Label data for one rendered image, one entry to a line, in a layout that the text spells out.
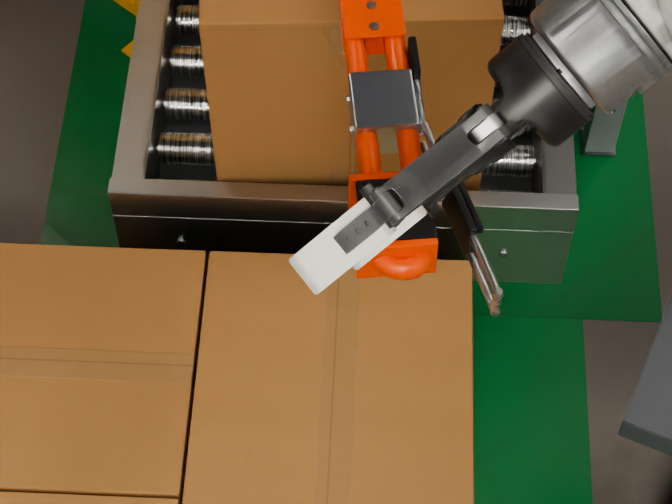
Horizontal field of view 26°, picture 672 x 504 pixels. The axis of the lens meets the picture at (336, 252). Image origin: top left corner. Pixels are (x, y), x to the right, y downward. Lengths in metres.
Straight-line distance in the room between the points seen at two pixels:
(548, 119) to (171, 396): 1.20
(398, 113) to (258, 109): 0.68
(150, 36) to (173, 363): 0.58
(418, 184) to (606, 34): 0.16
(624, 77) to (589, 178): 2.01
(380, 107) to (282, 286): 0.79
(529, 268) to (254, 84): 0.57
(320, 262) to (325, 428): 1.10
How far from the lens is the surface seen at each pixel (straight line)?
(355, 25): 1.47
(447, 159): 0.93
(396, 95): 1.41
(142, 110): 2.30
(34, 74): 3.16
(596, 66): 0.96
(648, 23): 0.96
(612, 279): 2.85
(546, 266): 2.30
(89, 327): 2.15
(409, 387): 2.07
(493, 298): 1.30
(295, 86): 2.02
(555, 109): 0.97
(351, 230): 0.94
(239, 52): 1.96
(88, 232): 2.90
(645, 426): 1.86
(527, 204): 2.17
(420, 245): 1.30
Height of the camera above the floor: 2.39
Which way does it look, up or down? 57 degrees down
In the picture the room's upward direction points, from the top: straight up
